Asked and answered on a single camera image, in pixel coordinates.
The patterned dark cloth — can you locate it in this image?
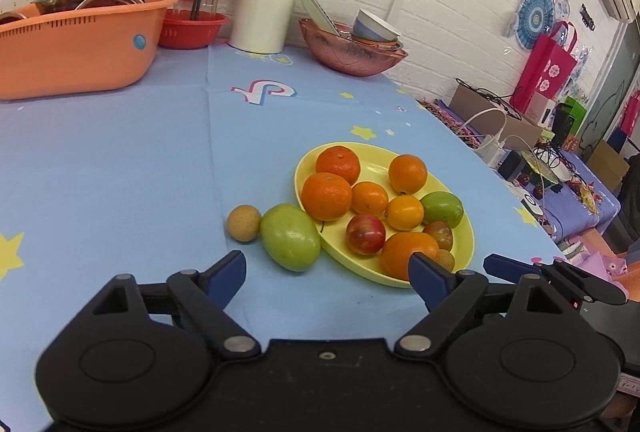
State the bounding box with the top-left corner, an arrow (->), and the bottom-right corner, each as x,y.
417,98 -> 481,148

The black power adapter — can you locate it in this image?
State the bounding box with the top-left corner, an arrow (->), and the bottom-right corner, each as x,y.
497,151 -> 526,183

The small orange tangerine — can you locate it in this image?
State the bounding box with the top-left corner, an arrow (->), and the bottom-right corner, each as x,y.
351,181 -> 390,216

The pink gift bag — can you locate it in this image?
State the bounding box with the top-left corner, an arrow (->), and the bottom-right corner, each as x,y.
512,21 -> 578,100

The blue and white bowl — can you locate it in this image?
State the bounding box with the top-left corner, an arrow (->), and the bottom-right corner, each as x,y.
352,8 -> 402,44

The white power strip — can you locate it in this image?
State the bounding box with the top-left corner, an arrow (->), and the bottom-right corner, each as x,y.
475,139 -> 546,218
481,136 -> 506,168

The orange plastic basket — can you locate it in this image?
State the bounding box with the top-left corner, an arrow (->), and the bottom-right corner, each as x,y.
0,0 -> 181,102

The red apple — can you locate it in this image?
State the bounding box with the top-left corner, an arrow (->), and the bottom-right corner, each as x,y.
346,213 -> 387,256

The blue printed tablecloth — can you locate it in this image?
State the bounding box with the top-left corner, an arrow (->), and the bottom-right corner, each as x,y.
0,44 -> 566,428

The black speaker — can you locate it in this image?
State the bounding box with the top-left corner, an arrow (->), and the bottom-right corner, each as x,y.
550,104 -> 576,150

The yellow-orange tangerine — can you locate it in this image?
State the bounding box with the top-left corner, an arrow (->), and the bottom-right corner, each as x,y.
385,195 -> 425,231

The green bag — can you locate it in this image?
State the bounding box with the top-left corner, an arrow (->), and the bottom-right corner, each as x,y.
562,96 -> 588,133

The brown cardboard box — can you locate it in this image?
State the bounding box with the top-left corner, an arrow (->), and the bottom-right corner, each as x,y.
585,139 -> 631,193

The small white box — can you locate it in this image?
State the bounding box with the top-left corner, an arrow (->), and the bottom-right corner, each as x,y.
525,91 -> 558,128

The orange-rimmed bowl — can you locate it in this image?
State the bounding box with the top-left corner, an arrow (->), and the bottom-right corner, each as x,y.
350,38 -> 405,53

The large green mango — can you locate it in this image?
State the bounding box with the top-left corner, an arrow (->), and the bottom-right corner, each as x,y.
260,203 -> 322,273

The pink glass bowl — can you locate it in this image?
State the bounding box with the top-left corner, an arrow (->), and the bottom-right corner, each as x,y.
299,18 -> 408,78

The light blue cloth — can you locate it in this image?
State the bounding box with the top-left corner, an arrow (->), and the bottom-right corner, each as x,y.
537,182 -> 621,243

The white charging cable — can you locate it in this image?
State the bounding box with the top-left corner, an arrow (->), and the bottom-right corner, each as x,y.
457,108 -> 531,150

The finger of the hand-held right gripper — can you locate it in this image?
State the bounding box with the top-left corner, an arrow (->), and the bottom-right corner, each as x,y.
483,253 -> 628,308

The small green fruit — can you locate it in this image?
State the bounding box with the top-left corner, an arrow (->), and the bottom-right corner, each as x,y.
420,191 -> 465,229

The red plastic basket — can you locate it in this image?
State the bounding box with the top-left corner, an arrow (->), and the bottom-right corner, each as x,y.
159,9 -> 230,50

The large orange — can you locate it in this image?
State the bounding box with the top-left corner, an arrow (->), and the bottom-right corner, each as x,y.
381,232 -> 441,281

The black cable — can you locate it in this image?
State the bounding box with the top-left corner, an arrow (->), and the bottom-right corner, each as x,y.
455,78 -> 523,120

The yellow plastic plate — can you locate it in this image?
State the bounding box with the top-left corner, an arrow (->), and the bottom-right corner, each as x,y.
294,142 -> 476,289

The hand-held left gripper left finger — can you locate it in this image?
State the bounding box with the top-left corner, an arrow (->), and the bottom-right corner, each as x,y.
90,250 -> 261,359

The dark orange tangerine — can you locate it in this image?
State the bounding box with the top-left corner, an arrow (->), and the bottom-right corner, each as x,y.
315,145 -> 362,185

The blue round wall ornament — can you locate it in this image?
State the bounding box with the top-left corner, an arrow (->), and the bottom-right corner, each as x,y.
505,0 -> 573,50

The reddish-brown fruit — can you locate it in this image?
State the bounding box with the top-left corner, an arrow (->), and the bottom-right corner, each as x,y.
422,220 -> 454,251

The white round device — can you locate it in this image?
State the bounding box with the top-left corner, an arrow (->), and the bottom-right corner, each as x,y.
517,189 -> 546,218

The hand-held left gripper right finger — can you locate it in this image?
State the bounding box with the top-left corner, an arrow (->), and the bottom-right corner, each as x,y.
395,252 -> 576,359

